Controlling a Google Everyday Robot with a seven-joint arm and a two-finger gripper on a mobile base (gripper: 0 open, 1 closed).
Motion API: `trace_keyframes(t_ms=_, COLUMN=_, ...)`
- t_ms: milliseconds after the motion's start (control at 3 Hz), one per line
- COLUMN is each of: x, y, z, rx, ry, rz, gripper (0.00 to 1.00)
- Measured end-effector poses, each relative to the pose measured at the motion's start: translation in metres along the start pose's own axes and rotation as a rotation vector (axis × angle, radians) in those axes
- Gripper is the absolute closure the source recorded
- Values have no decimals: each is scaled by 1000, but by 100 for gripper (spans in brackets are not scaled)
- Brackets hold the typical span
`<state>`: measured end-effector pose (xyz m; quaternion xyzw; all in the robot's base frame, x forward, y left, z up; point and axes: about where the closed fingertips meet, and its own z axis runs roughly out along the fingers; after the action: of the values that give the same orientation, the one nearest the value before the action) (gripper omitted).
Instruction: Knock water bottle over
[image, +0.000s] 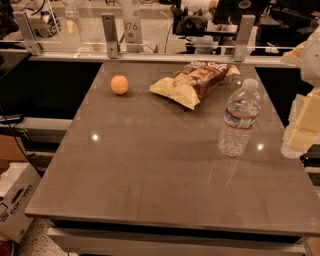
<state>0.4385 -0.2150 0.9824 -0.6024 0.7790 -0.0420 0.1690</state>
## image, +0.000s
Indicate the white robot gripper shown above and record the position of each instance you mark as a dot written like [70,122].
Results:
[312,61]

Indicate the clear plastic water bottle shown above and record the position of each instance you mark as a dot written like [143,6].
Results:
[241,112]

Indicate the black camera device background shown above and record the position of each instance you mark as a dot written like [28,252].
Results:
[185,24]

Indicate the white numbered sign post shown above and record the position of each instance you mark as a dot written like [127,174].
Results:
[132,25]

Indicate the middle metal bracket post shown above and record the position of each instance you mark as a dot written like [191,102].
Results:
[110,32]

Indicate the right metal bracket post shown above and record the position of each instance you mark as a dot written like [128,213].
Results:
[242,39]

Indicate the white corovan cardboard box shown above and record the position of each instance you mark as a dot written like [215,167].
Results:
[17,186]

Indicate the orange fruit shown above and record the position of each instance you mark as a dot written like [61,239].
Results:
[119,84]

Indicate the metal bracket post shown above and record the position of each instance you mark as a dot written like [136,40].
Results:
[28,34]
[110,32]
[242,39]

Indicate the brown yellow chip bag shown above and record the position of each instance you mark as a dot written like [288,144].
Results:
[192,83]

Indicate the left metal bracket post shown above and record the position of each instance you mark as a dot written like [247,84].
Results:
[28,34]

